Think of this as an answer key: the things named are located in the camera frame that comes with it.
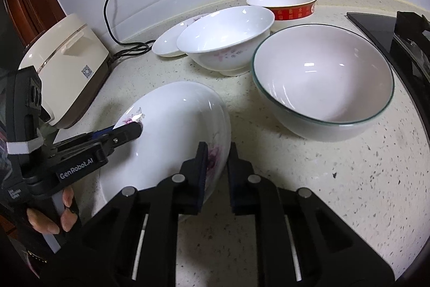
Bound white floral bowl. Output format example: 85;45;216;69
176;5;276;77

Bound cream rice cooker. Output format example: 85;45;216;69
17;13;111;129

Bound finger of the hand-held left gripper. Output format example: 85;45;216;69
89;126;117;140
54;122;144;157

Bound black glass cooktop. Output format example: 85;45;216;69
346;11;430;106

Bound black power cable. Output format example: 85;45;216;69
85;0;154;63

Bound person's left hand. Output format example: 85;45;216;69
26;188;80;236

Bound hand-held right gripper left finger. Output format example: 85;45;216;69
40;141;209;287

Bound white floral plate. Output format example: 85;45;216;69
97;81;232;224

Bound small white plate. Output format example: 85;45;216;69
151;13;212;58

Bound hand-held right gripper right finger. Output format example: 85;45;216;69
226;142;396;287

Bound red and white bowl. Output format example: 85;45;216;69
246;0;318;22

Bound white green-rimmed bowl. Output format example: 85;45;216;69
251;24;395;142

